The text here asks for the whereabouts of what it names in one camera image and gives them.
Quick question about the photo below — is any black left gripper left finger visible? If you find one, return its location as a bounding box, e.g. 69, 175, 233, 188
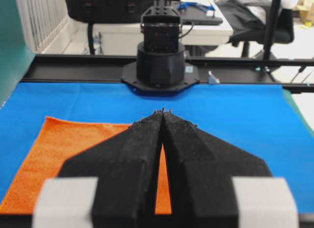
32, 114, 164, 228

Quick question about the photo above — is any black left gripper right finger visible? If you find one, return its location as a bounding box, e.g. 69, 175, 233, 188
163, 112, 300, 228

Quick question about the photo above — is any orange towel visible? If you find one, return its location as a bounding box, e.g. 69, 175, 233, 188
0, 116, 172, 215

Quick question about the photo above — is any blue table cloth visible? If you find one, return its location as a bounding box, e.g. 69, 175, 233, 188
0, 83, 314, 213

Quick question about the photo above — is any white desk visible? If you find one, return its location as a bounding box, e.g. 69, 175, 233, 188
93, 7, 234, 56

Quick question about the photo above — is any black office chair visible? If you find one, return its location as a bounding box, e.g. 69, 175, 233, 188
216, 0, 298, 47

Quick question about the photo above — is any black vertical pole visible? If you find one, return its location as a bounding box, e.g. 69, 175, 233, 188
262, 0, 281, 60

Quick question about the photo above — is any black metal frame rail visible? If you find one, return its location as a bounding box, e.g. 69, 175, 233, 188
22, 54, 314, 94

